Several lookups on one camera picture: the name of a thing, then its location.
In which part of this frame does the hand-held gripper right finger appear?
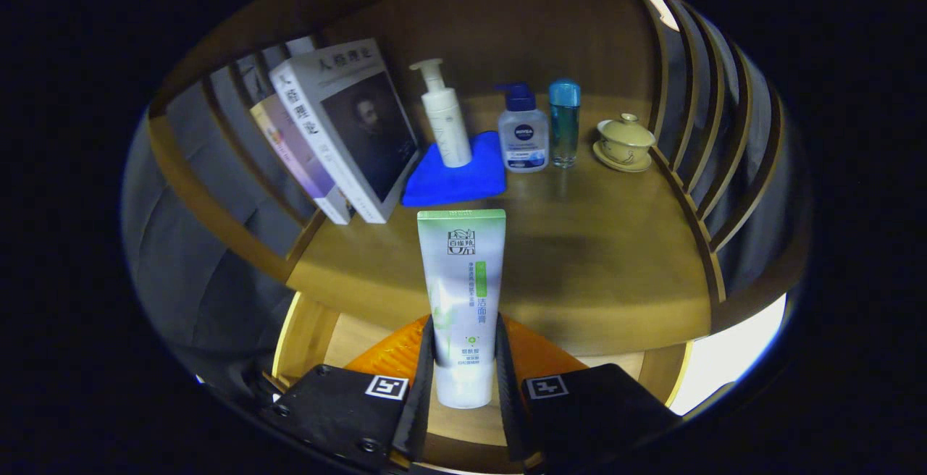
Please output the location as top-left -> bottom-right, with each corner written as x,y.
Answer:
495,314 -> 681,465

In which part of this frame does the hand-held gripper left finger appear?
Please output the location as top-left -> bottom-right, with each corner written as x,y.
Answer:
261,314 -> 435,472

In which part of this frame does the brown wooden drawer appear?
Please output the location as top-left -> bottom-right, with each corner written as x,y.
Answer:
272,290 -> 692,472

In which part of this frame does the green white cleanser tube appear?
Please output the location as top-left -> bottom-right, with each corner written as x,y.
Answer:
416,209 -> 507,411

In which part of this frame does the wooden countertop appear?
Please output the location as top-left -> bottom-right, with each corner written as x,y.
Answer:
286,93 -> 714,356

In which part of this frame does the brown wooden cabinet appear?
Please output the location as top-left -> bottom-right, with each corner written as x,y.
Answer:
145,0 -> 812,360

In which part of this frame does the white table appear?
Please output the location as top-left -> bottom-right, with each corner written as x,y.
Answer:
666,294 -> 787,416

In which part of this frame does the folded blue cloth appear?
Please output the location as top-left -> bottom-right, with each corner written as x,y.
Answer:
402,131 -> 508,208

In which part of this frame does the clear blue-capped pump bottle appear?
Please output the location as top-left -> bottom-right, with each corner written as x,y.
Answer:
495,82 -> 550,174

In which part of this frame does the purple book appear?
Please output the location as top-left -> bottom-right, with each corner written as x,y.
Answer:
250,93 -> 352,226

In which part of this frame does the white pump bottle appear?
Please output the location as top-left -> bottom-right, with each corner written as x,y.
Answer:
409,59 -> 473,169

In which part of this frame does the teal bottle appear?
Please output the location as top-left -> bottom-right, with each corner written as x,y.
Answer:
548,79 -> 582,169

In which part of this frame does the yellow lidded teacup with saucer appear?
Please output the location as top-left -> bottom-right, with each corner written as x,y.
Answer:
592,113 -> 657,173

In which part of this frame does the thick white book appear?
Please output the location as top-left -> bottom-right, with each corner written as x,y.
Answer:
269,38 -> 421,224

